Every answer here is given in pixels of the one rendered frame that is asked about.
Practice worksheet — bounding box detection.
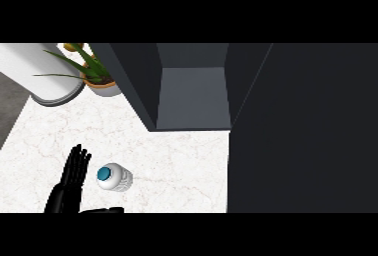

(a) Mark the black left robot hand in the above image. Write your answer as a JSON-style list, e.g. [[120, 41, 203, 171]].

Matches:
[[43, 143, 126, 214]]

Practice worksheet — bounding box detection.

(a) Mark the green potted plant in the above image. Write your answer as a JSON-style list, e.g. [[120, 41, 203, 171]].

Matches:
[[33, 42, 123, 98]]

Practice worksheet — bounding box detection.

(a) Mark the dark grey open cabinet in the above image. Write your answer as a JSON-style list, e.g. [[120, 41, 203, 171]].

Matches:
[[88, 42, 275, 133]]

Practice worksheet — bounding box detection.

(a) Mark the clear bottled water blue cap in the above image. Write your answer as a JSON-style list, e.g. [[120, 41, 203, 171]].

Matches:
[[95, 162, 135, 193]]

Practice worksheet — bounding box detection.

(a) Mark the white cylindrical appliance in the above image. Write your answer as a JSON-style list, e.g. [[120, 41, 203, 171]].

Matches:
[[0, 42, 88, 108]]

